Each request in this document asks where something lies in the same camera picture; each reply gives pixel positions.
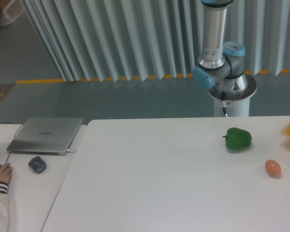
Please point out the person's bare hand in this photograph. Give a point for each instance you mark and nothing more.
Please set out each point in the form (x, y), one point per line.
(6, 172)

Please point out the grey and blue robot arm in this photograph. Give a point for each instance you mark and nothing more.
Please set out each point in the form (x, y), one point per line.
(218, 60)

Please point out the black computer mouse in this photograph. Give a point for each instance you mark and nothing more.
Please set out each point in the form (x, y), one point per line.
(37, 164)

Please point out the silver closed laptop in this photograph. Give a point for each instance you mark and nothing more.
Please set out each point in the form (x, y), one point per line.
(46, 136)

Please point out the grey folding partition screen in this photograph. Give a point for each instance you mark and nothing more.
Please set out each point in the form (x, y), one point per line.
(114, 39)

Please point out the green bell pepper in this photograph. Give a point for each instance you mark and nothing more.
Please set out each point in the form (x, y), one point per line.
(237, 139)

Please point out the brown egg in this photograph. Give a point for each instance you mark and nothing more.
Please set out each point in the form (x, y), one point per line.
(273, 168)

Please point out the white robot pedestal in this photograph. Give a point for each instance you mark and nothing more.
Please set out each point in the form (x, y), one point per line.
(231, 97)

